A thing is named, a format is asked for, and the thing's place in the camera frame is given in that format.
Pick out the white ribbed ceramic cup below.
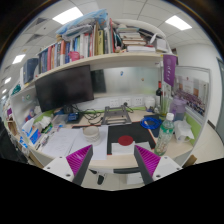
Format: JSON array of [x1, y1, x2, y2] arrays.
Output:
[[83, 126, 100, 144]]

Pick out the white crumpled tissue paper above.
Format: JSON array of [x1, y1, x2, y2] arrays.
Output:
[[174, 120, 194, 143]]

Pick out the black computer monitor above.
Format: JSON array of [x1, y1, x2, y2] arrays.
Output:
[[35, 65, 94, 112]]

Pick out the blue tissue box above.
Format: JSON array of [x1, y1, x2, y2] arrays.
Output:
[[20, 126, 41, 148]]

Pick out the purple hanging banner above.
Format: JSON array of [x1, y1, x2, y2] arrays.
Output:
[[163, 55, 177, 87]]

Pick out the purple plastic water jug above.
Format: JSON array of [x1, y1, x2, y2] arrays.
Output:
[[170, 97, 187, 121]]

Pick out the clear green-label water bottle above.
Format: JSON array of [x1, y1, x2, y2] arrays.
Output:
[[154, 113, 174, 156]]

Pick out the pink mug on shelf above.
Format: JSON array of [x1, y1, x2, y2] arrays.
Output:
[[69, 51, 80, 61]]

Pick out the white wooden shelf board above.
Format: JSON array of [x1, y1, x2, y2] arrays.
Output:
[[12, 52, 163, 98]]

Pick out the black desk mat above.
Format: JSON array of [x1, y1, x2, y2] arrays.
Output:
[[107, 122, 159, 155]]

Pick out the group photo poster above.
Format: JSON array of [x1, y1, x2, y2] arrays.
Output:
[[174, 75, 209, 116]]

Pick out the coiled blue cable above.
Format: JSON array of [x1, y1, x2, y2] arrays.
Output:
[[139, 115, 162, 130]]

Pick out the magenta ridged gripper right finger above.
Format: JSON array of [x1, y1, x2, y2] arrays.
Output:
[[134, 145, 161, 185]]

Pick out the white box under coaster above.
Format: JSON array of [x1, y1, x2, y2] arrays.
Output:
[[111, 142, 151, 155]]

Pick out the row of upright books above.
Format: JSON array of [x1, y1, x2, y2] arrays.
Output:
[[20, 19, 115, 84]]

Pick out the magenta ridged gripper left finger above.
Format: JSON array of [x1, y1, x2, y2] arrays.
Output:
[[66, 145, 93, 186]]

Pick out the red round coaster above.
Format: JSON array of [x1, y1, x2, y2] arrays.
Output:
[[118, 135, 133, 146]]

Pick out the stack of books on shelf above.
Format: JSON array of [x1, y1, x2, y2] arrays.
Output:
[[115, 24, 167, 52]]

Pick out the dark wine bottle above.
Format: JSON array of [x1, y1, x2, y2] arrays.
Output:
[[156, 81, 163, 108]]

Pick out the blue plastic bag on books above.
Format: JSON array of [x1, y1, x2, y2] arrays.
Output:
[[56, 9, 108, 35]]

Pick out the grey metal laptop stand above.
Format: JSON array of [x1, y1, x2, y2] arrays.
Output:
[[102, 105, 132, 125]]

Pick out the white paper sheets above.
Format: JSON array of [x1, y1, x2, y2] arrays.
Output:
[[42, 126, 108, 160]]

